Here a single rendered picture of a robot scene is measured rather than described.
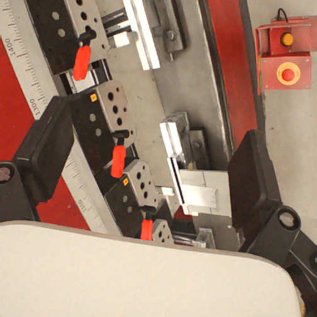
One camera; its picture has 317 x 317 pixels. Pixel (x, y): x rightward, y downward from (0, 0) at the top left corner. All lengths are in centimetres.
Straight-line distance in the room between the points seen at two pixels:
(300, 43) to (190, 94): 40
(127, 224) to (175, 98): 47
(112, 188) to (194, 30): 51
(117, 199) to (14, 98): 30
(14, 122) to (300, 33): 82
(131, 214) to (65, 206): 19
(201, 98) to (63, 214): 56
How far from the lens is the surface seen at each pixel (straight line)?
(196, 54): 80
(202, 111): 84
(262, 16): 162
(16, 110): 41
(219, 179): 80
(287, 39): 89
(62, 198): 46
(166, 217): 81
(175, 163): 83
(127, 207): 59
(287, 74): 82
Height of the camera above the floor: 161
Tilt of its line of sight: 46 degrees down
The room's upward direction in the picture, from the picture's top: 137 degrees counter-clockwise
